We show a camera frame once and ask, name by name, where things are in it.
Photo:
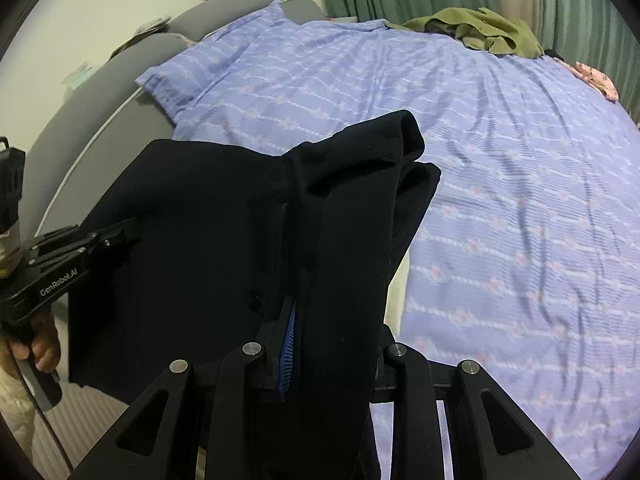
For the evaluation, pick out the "olive green clothing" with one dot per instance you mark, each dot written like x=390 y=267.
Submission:
x=480 y=27

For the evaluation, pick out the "purple patterned pillow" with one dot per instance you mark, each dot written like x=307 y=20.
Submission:
x=200 y=70

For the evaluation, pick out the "person's left hand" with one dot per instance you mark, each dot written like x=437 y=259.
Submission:
x=47 y=345

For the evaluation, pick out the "pink clothing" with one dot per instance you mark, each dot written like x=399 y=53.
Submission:
x=595 y=77

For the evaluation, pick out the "black pants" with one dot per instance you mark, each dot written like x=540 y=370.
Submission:
x=200 y=220

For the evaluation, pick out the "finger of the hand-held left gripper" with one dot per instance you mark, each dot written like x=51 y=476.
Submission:
x=60 y=240
x=115 y=237

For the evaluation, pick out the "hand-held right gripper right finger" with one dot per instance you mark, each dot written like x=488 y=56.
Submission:
x=400 y=367

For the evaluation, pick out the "grey padded headboard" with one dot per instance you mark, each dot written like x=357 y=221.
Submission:
x=100 y=105

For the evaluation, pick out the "stack of papers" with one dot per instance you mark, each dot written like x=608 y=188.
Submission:
x=145 y=32

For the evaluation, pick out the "pale green packet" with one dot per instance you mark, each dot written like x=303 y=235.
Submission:
x=77 y=76

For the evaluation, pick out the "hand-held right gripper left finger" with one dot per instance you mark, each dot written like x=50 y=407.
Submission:
x=286 y=355

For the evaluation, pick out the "bed with purple patterned sheet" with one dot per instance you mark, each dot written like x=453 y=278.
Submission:
x=500 y=185

